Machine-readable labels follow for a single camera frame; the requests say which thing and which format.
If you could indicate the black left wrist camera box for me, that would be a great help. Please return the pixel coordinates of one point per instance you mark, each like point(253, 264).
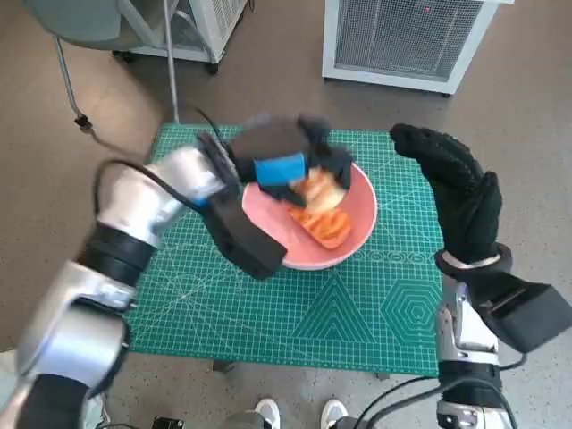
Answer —
point(246, 241)

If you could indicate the large white mesh cabinet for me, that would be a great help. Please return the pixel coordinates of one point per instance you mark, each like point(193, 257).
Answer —
point(393, 36)

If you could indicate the white wheeled mesh cabinet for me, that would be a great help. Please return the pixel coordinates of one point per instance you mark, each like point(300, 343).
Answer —
point(219, 24)

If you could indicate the silver metal pole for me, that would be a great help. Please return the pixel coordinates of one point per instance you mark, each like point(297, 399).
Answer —
point(172, 67)

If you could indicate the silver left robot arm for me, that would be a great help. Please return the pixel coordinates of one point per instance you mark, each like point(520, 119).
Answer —
point(134, 196)

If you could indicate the green cutting mat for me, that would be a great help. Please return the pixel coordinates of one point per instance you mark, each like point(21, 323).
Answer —
point(201, 313)

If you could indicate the round toy bread bun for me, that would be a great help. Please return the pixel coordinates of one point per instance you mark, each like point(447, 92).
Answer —
point(322, 192)

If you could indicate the pink bowl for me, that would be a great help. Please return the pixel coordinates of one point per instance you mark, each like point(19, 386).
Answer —
point(357, 210)

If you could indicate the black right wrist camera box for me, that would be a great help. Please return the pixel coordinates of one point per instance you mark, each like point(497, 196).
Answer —
point(532, 313)

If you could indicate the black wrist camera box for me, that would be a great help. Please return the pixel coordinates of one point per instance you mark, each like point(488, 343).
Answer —
point(532, 313)
point(246, 241)

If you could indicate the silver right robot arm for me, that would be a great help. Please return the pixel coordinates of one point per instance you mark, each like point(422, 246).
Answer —
point(469, 380)

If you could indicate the black floor device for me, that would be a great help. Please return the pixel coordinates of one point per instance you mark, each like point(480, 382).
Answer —
point(167, 423)

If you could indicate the long striped toy bread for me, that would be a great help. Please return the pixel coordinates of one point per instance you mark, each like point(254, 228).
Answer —
point(330, 230)

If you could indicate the white shoe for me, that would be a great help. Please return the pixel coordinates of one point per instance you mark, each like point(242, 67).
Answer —
point(268, 413)
point(333, 413)

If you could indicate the black table leg bracket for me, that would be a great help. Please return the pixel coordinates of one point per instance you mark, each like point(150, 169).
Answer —
point(222, 365)
point(385, 376)

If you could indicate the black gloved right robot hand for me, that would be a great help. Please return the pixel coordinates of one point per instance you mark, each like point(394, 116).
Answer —
point(469, 210)

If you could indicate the grey chair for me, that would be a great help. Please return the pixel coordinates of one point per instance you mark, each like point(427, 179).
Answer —
point(80, 20)

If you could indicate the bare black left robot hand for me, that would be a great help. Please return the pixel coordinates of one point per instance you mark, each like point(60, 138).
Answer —
point(272, 143)

